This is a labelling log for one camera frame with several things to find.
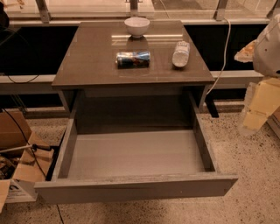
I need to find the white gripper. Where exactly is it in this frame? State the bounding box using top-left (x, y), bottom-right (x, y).
top-left (234, 14), bottom-right (280, 136)

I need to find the blue silver redbull can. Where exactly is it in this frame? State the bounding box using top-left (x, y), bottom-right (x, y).
top-left (116, 52), bottom-right (151, 68)

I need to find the grey drawer cabinet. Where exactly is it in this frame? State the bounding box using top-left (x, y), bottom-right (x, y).
top-left (52, 21), bottom-right (214, 134)

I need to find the open grey top drawer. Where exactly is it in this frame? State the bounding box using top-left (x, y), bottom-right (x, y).
top-left (35, 92), bottom-right (238, 204)

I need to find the white plastic bottle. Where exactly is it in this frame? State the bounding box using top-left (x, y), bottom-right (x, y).
top-left (172, 41), bottom-right (190, 67)

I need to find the white ceramic bowl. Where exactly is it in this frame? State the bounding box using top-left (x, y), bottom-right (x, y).
top-left (124, 17), bottom-right (150, 38)

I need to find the white rod tool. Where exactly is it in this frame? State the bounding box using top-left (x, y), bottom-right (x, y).
top-left (0, 144), bottom-right (37, 153)

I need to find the brown cardboard box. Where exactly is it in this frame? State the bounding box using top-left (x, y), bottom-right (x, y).
top-left (0, 112), bottom-right (54, 213)

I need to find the white cable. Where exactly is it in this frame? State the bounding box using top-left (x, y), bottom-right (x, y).
top-left (206, 17), bottom-right (232, 96)

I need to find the black cable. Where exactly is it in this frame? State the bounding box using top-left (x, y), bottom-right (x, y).
top-left (0, 107), bottom-right (66, 224)

